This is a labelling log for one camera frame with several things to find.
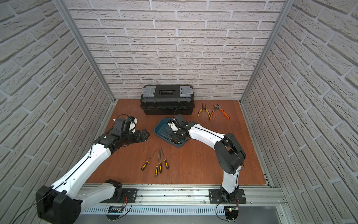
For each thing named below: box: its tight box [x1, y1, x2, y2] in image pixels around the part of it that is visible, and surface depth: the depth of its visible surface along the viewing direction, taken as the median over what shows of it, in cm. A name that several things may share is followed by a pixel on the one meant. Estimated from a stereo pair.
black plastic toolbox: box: [139, 84, 195, 116], surface depth 102 cm
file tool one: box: [140, 147, 159, 171], surface depth 85 cm
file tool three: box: [158, 147, 163, 174], surface depth 85 cm
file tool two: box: [154, 147, 160, 177], surface depth 83 cm
